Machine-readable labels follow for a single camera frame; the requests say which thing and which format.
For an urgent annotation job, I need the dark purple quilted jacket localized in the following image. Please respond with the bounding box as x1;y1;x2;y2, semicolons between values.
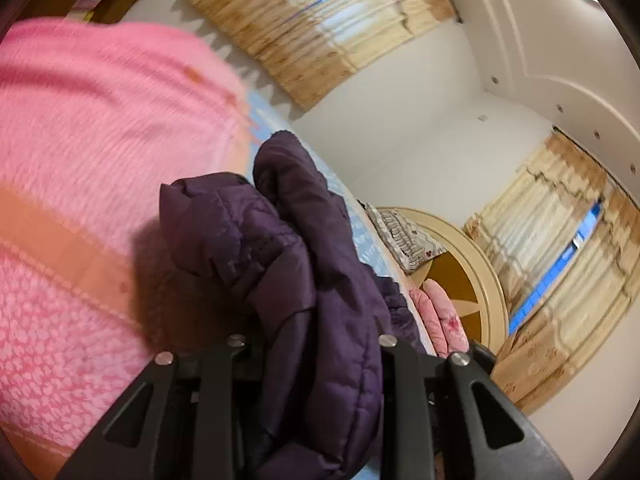
160;131;420;479

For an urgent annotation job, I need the pink folded quilt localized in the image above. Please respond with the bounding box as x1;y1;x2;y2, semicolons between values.
409;278;470;359

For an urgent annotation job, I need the cream round headboard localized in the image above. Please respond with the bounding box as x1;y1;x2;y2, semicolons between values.
376;208;508;356

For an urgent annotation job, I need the patterned grey white pillow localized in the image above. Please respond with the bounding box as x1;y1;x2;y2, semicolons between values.
361;203;447;274

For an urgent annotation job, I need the beige curtain right window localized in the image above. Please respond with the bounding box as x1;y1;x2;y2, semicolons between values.
464;129;639;414

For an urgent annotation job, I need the pink and blue bed blanket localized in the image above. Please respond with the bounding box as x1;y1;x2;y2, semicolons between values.
0;15;436;480

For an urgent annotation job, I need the beige patterned window curtain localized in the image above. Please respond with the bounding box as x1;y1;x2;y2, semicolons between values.
186;0;458;112

